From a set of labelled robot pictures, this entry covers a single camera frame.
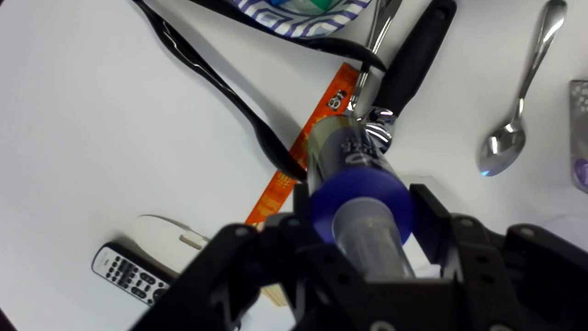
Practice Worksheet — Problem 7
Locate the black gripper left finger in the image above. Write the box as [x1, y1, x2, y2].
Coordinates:
[290, 180, 314, 233]

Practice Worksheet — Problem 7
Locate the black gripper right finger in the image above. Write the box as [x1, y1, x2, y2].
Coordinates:
[408, 182, 458, 268]

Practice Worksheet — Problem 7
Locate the clear bottle with blue band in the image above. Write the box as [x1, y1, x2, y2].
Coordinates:
[303, 114, 419, 283]

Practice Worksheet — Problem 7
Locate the metal spoon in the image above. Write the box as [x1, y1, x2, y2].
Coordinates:
[476, 0, 570, 178]

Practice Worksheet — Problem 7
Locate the orange ruler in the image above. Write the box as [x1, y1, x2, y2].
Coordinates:
[243, 60, 364, 229]

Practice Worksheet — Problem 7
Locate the white computer mouse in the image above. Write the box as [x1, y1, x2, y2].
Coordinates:
[129, 211, 215, 279]

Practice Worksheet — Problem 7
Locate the blue patterned plate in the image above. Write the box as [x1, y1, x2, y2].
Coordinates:
[224, 0, 377, 40]

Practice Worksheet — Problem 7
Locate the black handled metal tool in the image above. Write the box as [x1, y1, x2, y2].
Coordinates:
[351, 0, 459, 156]

